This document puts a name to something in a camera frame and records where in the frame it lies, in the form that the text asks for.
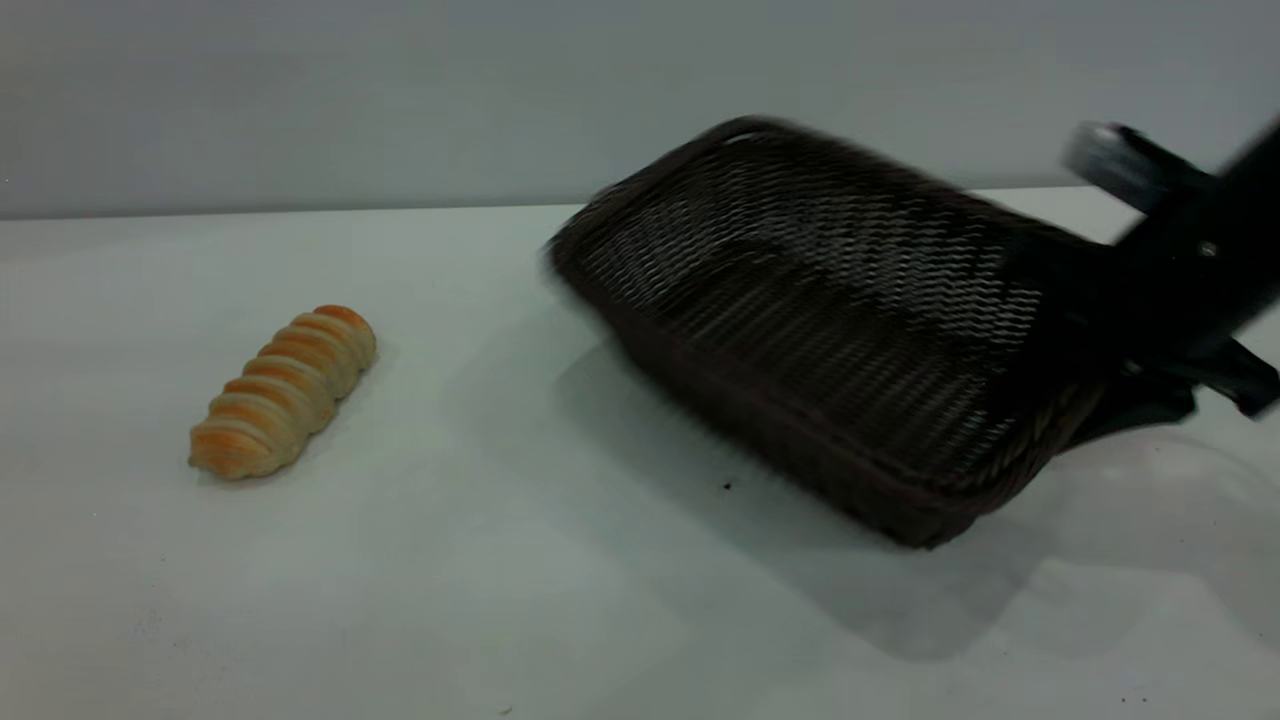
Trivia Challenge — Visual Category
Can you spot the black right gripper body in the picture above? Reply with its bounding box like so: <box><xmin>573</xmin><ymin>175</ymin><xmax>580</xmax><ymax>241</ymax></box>
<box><xmin>1108</xmin><ymin>118</ymin><xmax>1280</xmax><ymax>419</ymax></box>

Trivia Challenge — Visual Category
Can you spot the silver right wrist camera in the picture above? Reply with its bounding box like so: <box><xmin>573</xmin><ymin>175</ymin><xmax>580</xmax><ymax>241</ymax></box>
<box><xmin>1062</xmin><ymin>122</ymin><xmax>1216</xmax><ymax>213</ymax></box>

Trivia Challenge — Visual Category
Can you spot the black woven wicker basket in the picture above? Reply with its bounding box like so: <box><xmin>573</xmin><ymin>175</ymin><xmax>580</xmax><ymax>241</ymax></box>
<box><xmin>545</xmin><ymin>115</ymin><xmax>1123</xmax><ymax>551</ymax></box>

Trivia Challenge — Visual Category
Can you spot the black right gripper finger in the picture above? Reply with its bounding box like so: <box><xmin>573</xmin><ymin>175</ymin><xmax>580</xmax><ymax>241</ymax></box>
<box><xmin>1068</xmin><ymin>385</ymin><xmax>1198</xmax><ymax>449</ymax></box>
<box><xmin>1012</xmin><ymin>232</ymin><xmax>1123</xmax><ymax>406</ymax></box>

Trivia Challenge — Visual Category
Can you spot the ridged golden bread roll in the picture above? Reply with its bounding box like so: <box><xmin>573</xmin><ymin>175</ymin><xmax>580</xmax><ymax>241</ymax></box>
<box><xmin>188</xmin><ymin>305</ymin><xmax>378</xmax><ymax>482</ymax></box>

